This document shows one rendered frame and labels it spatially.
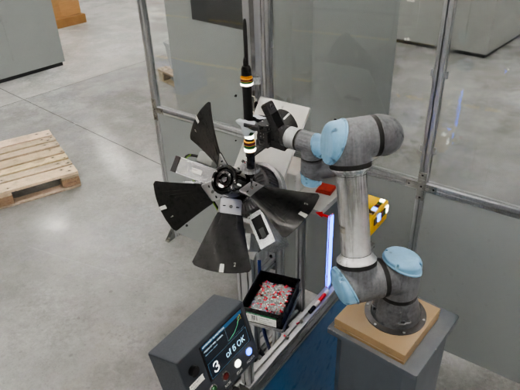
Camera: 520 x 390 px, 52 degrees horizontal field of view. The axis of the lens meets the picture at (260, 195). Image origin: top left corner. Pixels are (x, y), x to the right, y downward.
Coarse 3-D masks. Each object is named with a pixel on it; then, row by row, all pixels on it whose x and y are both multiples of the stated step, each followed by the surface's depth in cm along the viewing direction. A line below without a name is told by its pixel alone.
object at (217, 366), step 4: (216, 356) 136; (220, 356) 137; (212, 360) 135; (216, 360) 136; (220, 360) 137; (208, 364) 134; (212, 364) 135; (216, 364) 136; (220, 364) 137; (208, 368) 134; (212, 368) 135; (216, 368) 136; (220, 368) 137; (212, 372) 135; (216, 372) 136; (212, 376) 135
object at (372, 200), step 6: (372, 198) 218; (378, 198) 218; (372, 204) 214; (384, 204) 214; (372, 210) 210; (378, 210) 210; (372, 216) 207; (384, 216) 217; (372, 222) 207; (378, 222) 214; (372, 228) 210
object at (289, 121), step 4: (280, 112) 211; (284, 112) 208; (288, 112) 206; (284, 116) 206; (288, 116) 204; (292, 116) 202; (284, 120) 204; (288, 120) 202; (292, 120) 200; (284, 124) 202; (288, 124) 201; (292, 124) 199; (296, 124) 197; (260, 144) 206; (264, 144) 203; (256, 148) 207; (260, 148) 204; (264, 148) 201; (256, 152) 203
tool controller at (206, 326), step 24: (216, 312) 141; (240, 312) 142; (168, 336) 136; (192, 336) 134; (216, 336) 135; (240, 336) 143; (168, 360) 128; (192, 360) 129; (168, 384) 133; (192, 384) 130; (216, 384) 137
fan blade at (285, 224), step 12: (264, 192) 203; (276, 192) 203; (288, 192) 202; (300, 192) 202; (264, 204) 198; (276, 204) 197; (288, 204) 197; (300, 204) 197; (312, 204) 196; (276, 216) 194; (288, 216) 193; (300, 216) 193; (276, 228) 191; (288, 228) 191
